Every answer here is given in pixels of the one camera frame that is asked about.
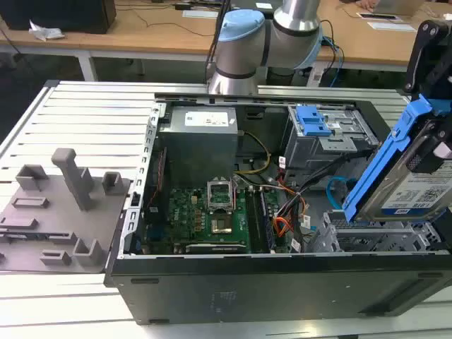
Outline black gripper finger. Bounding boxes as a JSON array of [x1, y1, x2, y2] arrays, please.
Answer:
[[405, 119, 452, 174], [404, 19, 446, 95]]

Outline hard disk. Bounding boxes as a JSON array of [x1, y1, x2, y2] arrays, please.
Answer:
[[340, 93, 452, 225]]

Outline grey metal disk bay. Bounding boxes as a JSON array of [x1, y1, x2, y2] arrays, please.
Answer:
[[310, 208, 443, 254]]

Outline black RAM slot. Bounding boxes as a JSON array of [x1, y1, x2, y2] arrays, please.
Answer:
[[245, 186, 264, 254]]

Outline long white paper sheet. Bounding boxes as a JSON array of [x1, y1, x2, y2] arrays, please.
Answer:
[[367, 21, 418, 33]]

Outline wooden desk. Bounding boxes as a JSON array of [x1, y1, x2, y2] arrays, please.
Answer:
[[0, 0, 229, 84], [310, 0, 452, 88]]

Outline grey laptop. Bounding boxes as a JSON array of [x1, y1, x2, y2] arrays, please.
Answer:
[[372, 0, 425, 17]]

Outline grey metal drive cage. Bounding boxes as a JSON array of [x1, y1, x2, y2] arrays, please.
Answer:
[[285, 104, 381, 172]]

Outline blue plastic cage latch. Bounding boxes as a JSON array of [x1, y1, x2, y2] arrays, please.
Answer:
[[296, 105, 333, 138]]

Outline RAM stick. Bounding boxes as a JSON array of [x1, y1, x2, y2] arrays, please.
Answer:
[[259, 189, 277, 250]]

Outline metal socket cover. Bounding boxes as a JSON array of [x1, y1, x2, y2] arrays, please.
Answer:
[[206, 176, 236, 213]]

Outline CPU socket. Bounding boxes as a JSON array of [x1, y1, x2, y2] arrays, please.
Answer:
[[210, 215, 234, 236]]

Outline black PC case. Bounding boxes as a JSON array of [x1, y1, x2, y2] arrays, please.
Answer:
[[102, 92, 452, 326]]

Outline black graphics card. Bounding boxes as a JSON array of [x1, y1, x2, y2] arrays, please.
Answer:
[[184, 242, 249, 256]]

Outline grey power supply unit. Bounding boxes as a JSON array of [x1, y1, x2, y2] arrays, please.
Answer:
[[158, 105, 238, 182]]

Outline green motherboard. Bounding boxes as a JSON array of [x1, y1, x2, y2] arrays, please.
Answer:
[[144, 158, 295, 255]]

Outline black box on desk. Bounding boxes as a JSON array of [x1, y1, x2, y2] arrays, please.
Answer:
[[0, 0, 117, 35]]

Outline crumpled white paper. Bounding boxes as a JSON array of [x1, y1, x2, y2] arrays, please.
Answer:
[[28, 19, 67, 42]]

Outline grey parts rack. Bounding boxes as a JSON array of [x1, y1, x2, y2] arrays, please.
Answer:
[[0, 148, 134, 275]]

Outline blue hanging cable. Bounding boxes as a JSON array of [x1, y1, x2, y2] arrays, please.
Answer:
[[326, 35, 346, 88]]

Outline blue disk wire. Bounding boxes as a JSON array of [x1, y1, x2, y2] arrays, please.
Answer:
[[326, 176, 359, 213]]

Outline black wire bundle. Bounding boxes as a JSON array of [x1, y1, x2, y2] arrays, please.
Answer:
[[282, 150, 376, 213]]

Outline orange wire bundle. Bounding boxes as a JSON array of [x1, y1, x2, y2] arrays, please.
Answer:
[[273, 192, 309, 245]]

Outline yellow and black wire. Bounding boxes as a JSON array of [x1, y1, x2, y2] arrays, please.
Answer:
[[235, 131, 272, 175]]

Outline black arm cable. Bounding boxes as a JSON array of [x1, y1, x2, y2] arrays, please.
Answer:
[[206, 0, 232, 86]]

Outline red flat wire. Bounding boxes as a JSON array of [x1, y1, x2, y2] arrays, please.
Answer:
[[148, 146, 169, 209]]

